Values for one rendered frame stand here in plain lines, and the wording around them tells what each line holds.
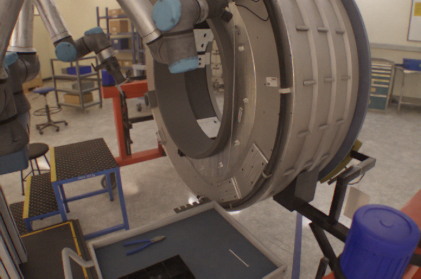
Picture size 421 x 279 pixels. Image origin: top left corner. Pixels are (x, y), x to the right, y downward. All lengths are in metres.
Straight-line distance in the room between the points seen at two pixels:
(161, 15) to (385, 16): 6.19
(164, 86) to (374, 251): 1.53
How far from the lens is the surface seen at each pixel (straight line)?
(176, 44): 0.75
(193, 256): 1.01
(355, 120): 1.25
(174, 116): 1.71
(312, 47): 0.94
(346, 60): 1.13
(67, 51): 1.27
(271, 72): 0.91
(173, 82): 1.79
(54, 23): 1.30
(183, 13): 0.75
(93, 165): 1.82
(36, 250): 1.73
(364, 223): 0.51
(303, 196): 1.28
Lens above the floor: 1.40
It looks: 19 degrees down
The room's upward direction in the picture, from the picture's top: straight up
